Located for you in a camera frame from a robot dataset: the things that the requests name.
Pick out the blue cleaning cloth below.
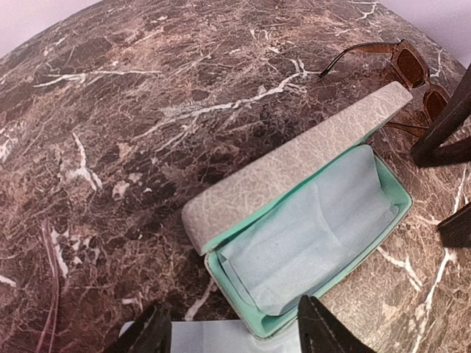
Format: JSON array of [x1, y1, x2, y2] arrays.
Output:
[[218, 145, 398, 316], [119, 319, 302, 353]]

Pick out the light grey glasses case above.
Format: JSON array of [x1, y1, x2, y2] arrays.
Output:
[[182, 82, 412, 339]]

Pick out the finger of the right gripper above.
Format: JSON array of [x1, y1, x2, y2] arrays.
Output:
[[411, 66, 470, 168], [437, 204, 471, 249]]

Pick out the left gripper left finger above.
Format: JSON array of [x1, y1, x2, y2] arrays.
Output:
[[106, 301, 172, 353]]

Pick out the brown sunglasses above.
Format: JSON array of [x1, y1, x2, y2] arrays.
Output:
[[318, 39, 450, 138]]

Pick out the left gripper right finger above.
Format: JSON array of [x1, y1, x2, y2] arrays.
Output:
[[297, 295, 375, 353]]

